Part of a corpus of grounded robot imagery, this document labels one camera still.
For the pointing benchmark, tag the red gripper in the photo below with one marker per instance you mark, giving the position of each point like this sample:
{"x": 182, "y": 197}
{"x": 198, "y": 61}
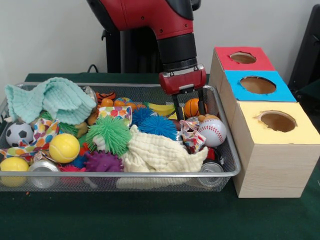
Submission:
{"x": 183, "y": 80}

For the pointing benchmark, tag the mint green cloth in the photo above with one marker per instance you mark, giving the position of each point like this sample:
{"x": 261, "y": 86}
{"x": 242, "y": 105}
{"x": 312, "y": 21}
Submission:
{"x": 60, "y": 100}

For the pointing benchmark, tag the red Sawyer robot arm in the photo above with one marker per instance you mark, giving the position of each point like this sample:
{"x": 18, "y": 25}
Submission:
{"x": 150, "y": 15}

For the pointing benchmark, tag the silver mesh bin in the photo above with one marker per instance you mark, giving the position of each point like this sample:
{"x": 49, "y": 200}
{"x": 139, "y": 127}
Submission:
{"x": 162, "y": 178}

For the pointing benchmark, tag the wooden box with three holes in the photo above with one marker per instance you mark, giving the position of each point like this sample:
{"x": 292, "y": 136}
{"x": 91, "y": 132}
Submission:
{"x": 275, "y": 170}

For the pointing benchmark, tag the orange basketball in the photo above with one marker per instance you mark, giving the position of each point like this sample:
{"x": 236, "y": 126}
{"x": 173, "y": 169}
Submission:
{"x": 191, "y": 108}

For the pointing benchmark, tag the white baseball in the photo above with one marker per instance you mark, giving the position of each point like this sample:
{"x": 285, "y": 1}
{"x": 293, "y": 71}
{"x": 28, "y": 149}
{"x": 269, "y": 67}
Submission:
{"x": 212, "y": 132}

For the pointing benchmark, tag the blue spiky ball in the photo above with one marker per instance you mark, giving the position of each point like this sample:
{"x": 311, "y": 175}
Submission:
{"x": 158, "y": 127}

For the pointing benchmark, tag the cream cloth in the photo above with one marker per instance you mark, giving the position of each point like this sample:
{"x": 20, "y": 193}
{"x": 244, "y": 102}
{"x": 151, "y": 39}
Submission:
{"x": 155, "y": 155}

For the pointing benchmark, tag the green spiky ball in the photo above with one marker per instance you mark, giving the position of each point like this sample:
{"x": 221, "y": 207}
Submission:
{"x": 110, "y": 133}

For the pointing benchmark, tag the purple spiky toy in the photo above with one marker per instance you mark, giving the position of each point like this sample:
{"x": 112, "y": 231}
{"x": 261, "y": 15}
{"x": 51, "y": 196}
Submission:
{"x": 103, "y": 162}

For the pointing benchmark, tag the dark green table cloth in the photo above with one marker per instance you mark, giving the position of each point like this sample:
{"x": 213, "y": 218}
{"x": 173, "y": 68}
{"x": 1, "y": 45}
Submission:
{"x": 150, "y": 215}

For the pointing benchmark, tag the green covered side table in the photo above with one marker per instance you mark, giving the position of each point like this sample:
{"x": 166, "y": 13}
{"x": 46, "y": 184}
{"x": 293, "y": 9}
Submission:
{"x": 312, "y": 88}

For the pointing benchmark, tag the black upright panel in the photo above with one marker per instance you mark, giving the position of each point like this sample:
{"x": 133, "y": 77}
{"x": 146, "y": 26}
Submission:
{"x": 307, "y": 50}

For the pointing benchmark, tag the yellow tennis ball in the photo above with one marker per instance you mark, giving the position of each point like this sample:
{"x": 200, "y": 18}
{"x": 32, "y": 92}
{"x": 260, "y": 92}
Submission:
{"x": 64, "y": 148}

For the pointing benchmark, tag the black and white soccer ball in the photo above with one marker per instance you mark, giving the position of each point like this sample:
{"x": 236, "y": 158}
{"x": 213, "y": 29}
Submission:
{"x": 18, "y": 135}

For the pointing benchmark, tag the smooth yellow ball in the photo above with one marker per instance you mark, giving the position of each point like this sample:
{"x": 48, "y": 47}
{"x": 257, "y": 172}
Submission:
{"x": 13, "y": 166}

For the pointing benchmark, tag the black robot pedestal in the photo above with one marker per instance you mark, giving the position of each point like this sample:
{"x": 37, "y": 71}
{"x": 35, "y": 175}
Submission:
{"x": 112, "y": 55}

